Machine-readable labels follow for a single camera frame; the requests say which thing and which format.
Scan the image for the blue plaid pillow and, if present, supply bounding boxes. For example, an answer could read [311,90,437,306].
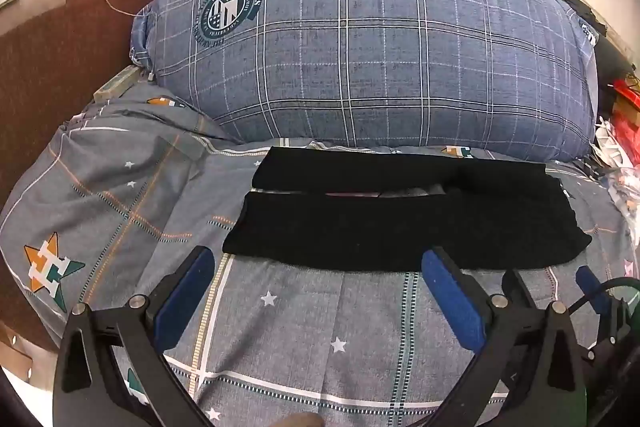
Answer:
[130,0,598,161]

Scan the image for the red and white clutter pile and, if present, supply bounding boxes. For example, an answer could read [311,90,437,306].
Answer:
[591,74,639,247]

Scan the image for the grey star pattern bedsheet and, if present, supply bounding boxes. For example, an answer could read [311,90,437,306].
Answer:
[1,82,639,426]

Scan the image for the brown padded headboard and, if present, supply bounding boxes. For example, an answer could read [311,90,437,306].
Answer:
[1,0,152,197]

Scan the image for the wooden bed frame edge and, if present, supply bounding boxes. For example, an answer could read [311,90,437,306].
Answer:
[93,65,143,104]

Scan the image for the black pants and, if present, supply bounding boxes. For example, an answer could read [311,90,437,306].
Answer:
[224,147,590,272]

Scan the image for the black cable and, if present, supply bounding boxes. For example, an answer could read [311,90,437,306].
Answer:
[569,276,640,316]

